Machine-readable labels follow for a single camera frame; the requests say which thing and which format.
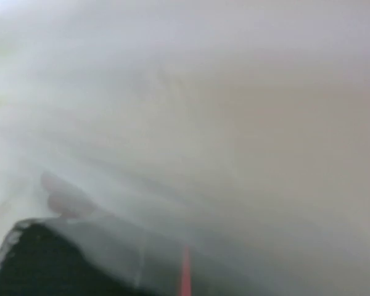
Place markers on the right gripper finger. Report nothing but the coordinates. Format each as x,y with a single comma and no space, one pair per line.
54,257

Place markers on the white plastic bag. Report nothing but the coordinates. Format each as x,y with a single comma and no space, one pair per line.
236,130

